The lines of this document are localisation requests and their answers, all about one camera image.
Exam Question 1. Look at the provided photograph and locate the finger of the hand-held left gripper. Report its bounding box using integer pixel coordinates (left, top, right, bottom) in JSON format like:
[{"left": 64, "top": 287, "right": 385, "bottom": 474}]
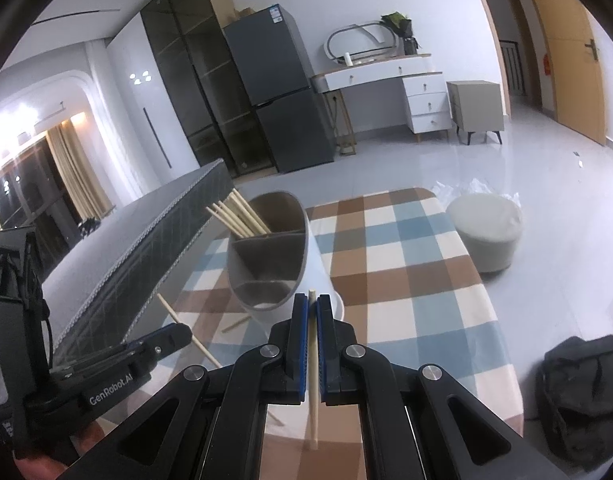
[{"left": 124, "top": 322, "right": 193, "bottom": 361}]

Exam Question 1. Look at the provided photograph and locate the dark glass window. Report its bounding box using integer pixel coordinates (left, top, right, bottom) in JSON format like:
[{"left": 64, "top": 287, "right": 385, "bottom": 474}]
[{"left": 0, "top": 135, "right": 82, "bottom": 271}]

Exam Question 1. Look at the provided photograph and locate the black bag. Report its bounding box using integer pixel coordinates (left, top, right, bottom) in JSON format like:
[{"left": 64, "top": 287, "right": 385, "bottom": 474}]
[{"left": 536, "top": 335, "right": 613, "bottom": 471}]

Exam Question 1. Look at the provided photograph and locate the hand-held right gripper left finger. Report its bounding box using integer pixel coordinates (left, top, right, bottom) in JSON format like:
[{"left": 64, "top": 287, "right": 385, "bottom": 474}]
[{"left": 84, "top": 294, "right": 309, "bottom": 480}]

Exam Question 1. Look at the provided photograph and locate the person's left hand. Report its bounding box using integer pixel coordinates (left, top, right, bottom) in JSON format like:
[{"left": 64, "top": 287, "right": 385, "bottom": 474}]
[{"left": 16, "top": 417, "right": 104, "bottom": 480}]

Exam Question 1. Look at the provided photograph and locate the dark grey refrigerator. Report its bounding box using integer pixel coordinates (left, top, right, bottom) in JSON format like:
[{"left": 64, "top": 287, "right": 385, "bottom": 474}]
[{"left": 222, "top": 3, "right": 335, "bottom": 174}]

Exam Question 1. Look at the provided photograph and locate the dark glass display cabinet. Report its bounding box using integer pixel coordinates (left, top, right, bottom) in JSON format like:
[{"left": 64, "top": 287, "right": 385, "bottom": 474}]
[{"left": 140, "top": 0, "right": 277, "bottom": 178}]

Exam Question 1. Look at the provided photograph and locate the yellow wooden door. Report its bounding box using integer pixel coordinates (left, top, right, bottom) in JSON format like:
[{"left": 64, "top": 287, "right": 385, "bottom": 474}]
[{"left": 516, "top": 0, "right": 609, "bottom": 147}]

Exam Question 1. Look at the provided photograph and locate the white wardrobe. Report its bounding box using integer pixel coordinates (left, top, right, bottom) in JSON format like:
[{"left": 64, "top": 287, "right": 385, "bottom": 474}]
[{"left": 106, "top": 15, "right": 214, "bottom": 206}]

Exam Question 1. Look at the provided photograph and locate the white vanity desk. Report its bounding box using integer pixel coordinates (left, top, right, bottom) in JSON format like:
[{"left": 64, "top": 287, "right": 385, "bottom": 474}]
[{"left": 311, "top": 54, "right": 453, "bottom": 143}]

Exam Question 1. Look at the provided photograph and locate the wrapped flower bouquet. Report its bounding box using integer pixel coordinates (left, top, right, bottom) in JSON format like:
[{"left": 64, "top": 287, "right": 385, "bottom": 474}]
[{"left": 380, "top": 11, "right": 418, "bottom": 57}]

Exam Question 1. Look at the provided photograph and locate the bunch of wooden chopsticks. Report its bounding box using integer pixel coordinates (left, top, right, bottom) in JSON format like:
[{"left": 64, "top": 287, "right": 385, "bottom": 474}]
[{"left": 205, "top": 189, "right": 273, "bottom": 240}]

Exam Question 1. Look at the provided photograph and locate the oval vanity mirror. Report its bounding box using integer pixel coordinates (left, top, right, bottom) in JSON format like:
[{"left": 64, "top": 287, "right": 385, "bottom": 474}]
[{"left": 327, "top": 21, "right": 402, "bottom": 63}]

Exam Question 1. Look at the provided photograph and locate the pale wooden chopstick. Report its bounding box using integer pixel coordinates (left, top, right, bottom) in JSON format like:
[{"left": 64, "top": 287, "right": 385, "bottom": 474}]
[
  {"left": 156, "top": 293, "right": 223, "bottom": 370},
  {"left": 306, "top": 288, "right": 321, "bottom": 451},
  {"left": 220, "top": 315, "right": 253, "bottom": 333}
]

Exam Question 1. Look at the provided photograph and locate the round white fluffy stool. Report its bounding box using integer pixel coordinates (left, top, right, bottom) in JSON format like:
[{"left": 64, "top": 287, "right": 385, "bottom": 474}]
[{"left": 446, "top": 196, "right": 524, "bottom": 275}]

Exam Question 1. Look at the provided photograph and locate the gold frame stool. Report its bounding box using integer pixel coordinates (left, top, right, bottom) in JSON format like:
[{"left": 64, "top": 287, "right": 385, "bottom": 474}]
[{"left": 327, "top": 94, "right": 357, "bottom": 156}]

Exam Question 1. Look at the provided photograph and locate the plaid checkered table cloth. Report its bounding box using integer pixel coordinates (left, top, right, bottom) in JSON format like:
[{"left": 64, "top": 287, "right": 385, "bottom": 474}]
[{"left": 156, "top": 187, "right": 524, "bottom": 461}]

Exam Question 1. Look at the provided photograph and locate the white grey utensil holder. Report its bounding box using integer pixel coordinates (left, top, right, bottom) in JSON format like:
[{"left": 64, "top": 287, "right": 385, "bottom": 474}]
[{"left": 226, "top": 191, "right": 346, "bottom": 328}]

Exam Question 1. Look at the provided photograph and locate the beige curtain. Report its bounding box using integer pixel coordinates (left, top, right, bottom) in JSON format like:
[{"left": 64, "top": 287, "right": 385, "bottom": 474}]
[{"left": 46, "top": 122, "right": 112, "bottom": 221}]

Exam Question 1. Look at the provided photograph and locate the grey quilted mattress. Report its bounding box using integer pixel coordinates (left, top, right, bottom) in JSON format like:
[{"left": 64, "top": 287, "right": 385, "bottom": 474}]
[{"left": 39, "top": 158, "right": 233, "bottom": 356}]

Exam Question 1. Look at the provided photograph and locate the grey nightstand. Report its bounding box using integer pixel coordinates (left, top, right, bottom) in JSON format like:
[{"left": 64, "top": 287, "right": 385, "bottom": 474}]
[{"left": 446, "top": 80, "right": 504, "bottom": 146}]

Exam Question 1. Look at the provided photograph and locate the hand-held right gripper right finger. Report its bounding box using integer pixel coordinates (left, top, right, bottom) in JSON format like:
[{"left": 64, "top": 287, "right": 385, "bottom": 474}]
[{"left": 316, "top": 294, "right": 569, "bottom": 480}]

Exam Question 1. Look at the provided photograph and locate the clear plastic wrap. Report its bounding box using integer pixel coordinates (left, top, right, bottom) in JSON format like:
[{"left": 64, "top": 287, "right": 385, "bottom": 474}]
[{"left": 431, "top": 177, "right": 522, "bottom": 211}]

